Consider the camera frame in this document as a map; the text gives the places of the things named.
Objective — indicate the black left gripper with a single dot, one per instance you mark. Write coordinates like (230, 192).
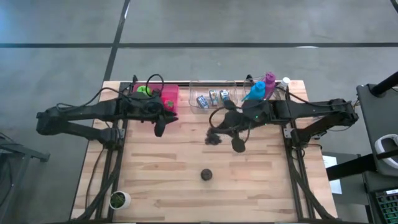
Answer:
(143, 107)

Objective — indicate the black aluminium rig frame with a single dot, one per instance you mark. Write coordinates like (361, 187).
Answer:
(184, 83)

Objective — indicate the small blue red label can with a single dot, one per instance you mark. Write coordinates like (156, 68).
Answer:
(224, 95)

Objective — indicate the clear bottle with white cap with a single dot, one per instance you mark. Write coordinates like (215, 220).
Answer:
(283, 82)

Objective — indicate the black metal bar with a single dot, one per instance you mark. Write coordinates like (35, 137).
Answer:
(351, 166)

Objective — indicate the black toy grape bunch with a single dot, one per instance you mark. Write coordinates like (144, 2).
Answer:
(213, 138)

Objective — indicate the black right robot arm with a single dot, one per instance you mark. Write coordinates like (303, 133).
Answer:
(311, 109)

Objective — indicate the metal mounting bracket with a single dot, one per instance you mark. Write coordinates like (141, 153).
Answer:
(121, 133)
(287, 133)

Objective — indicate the dark toy plum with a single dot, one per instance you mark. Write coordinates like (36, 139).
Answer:
(206, 174)
(156, 92)

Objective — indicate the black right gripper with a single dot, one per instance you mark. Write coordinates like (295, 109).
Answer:
(258, 112)

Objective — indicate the clear plastic bin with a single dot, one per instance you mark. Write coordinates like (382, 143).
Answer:
(248, 82)
(194, 90)

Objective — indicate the blue plastic squeeze bottle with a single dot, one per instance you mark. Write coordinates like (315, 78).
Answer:
(256, 91)

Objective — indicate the black pole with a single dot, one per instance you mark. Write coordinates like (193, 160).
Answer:
(385, 84)

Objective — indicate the black metal stand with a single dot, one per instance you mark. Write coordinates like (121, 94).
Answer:
(18, 152)

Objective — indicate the white paper sheet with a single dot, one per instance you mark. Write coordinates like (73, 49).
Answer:
(332, 174)

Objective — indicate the black keyboard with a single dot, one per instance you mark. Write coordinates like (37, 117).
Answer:
(387, 207)

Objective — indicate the small white potted plant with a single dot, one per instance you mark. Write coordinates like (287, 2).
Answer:
(119, 200)

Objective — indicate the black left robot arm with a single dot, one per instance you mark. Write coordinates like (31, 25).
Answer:
(77, 113)

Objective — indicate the pink plastic bin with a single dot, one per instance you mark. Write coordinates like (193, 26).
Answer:
(172, 91)

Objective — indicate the red tomato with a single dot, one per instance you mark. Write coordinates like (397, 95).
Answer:
(169, 104)

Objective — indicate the purple plastic squeeze bottle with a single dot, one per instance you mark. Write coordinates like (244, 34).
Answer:
(270, 85)

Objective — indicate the green toy apple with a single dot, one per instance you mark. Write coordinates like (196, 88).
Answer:
(143, 90)

